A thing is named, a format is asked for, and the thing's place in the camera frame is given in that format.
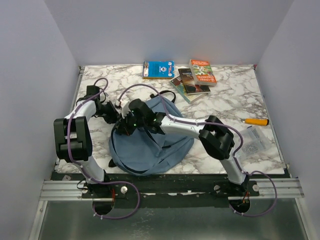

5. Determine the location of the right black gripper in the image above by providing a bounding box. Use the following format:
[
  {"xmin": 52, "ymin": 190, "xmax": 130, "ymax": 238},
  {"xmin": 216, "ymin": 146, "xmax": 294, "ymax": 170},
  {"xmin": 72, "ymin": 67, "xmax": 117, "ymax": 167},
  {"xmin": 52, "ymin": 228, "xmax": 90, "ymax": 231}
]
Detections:
[{"xmin": 116, "ymin": 111, "xmax": 147, "ymax": 138}]

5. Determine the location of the blue fabric backpack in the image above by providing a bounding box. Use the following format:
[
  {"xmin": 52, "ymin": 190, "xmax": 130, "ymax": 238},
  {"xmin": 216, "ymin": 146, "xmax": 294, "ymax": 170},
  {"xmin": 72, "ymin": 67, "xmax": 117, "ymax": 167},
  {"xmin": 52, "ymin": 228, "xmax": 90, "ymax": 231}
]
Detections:
[{"xmin": 108, "ymin": 96, "xmax": 194, "ymax": 176}]

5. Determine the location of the orange white paperback book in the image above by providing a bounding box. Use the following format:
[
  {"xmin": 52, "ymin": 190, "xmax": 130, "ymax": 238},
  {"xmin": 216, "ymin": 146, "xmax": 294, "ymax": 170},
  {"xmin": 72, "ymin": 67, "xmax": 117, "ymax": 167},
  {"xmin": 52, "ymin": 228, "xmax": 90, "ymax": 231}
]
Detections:
[{"xmin": 189, "ymin": 59, "xmax": 217, "ymax": 87}]

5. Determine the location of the yellow handled screwdriver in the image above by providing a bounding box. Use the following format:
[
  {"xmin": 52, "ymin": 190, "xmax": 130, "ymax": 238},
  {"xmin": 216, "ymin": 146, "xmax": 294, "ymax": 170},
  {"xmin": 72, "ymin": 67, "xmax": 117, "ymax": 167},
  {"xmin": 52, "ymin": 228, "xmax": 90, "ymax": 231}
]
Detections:
[{"xmin": 241, "ymin": 118, "xmax": 270, "ymax": 126}]

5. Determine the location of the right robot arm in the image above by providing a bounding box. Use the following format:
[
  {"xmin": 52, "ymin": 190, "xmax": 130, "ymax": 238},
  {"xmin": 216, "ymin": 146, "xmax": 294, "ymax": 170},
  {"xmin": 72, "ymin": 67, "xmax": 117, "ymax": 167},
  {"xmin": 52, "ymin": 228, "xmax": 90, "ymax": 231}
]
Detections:
[{"xmin": 115, "ymin": 99, "xmax": 250, "ymax": 196}]

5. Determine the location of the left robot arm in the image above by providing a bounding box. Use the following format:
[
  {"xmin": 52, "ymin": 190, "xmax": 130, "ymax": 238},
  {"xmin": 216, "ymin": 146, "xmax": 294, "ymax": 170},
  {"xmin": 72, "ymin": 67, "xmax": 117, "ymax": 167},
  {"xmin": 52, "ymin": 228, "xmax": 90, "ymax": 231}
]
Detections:
[{"xmin": 53, "ymin": 85, "xmax": 119, "ymax": 198}]

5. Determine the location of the blue box book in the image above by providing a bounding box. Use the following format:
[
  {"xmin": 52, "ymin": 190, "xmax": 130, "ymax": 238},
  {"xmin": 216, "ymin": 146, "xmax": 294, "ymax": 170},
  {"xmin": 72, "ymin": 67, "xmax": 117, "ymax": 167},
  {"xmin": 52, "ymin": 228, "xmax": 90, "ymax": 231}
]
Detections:
[{"xmin": 142, "ymin": 61, "xmax": 175, "ymax": 79}]

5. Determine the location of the teal cover paperback book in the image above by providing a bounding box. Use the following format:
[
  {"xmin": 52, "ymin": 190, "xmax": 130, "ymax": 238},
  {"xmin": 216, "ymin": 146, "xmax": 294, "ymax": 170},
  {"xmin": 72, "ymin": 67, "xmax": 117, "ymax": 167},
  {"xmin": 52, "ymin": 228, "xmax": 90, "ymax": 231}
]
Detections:
[{"xmin": 170, "ymin": 75, "xmax": 204, "ymax": 104}]

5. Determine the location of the dark cover paperback book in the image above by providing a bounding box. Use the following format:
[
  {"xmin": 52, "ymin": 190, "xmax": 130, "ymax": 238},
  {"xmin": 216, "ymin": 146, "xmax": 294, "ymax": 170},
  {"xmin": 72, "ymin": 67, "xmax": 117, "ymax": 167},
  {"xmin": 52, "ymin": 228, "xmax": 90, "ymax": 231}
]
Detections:
[{"xmin": 178, "ymin": 68, "xmax": 211, "ymax": 95}]

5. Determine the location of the clear plastic screw box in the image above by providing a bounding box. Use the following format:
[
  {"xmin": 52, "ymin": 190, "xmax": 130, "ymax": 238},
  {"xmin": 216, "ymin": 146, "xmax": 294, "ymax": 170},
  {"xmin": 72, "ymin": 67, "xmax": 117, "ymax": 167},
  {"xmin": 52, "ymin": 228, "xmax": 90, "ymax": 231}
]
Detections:
[{"xmin": 235, "ymin": 125, "xmax": 272, "ymax": 164}]

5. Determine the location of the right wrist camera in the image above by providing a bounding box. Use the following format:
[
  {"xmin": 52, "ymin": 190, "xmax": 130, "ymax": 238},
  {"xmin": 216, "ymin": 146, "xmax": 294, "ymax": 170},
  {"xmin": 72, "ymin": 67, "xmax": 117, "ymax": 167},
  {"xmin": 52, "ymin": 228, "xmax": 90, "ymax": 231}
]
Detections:
[{"xmin": 114, "ymin": 100, "xmax": 130, "ymax": 119}]

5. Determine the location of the black mounting base plate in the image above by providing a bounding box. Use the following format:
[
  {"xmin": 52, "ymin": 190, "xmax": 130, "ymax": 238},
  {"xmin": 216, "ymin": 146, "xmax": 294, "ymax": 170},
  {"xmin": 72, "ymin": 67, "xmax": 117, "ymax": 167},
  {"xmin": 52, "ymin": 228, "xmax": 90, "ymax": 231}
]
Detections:
[{"xmin": 49, "ymin": 171, "xmax": 258, "ymax": 210}]

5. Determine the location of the aluminium rail frame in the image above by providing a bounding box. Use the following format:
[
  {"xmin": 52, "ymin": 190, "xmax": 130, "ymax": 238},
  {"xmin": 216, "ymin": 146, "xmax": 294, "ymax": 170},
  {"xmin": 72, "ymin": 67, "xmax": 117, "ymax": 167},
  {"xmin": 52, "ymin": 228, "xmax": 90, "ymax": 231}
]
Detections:
[{"xmin": 27, "ymin": 66, "xmax": 311, "ymax": 240}]

